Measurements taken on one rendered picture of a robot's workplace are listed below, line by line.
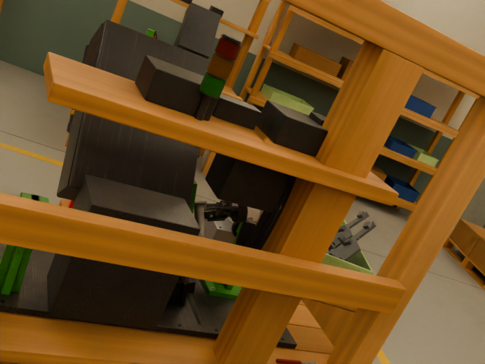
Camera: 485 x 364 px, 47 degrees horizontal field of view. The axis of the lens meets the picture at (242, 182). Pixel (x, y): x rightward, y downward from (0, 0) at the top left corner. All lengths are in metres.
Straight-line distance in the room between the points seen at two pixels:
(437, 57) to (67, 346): 1.17
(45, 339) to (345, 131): 0.91
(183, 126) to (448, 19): 7.34
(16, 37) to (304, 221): 6.19
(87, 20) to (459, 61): 6.06
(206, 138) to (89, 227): 0.31
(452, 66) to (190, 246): 0.78
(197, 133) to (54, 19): 6.12
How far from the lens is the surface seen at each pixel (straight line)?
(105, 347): 1.56
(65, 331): 1.57
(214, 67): 1.23
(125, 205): 1.45
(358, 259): 2.85
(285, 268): 1.44
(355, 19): 1.31
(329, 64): 7.16
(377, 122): 1.43
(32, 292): 1.63
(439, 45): 1.46
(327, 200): 1.45
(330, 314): 2.69
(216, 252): 1.34
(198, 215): 1.73
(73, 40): 7.26
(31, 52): 7.35
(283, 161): 1.29
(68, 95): 1.12
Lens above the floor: 1.82
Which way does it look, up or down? 17 degrees down
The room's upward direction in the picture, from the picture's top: 25 degrees clockwise
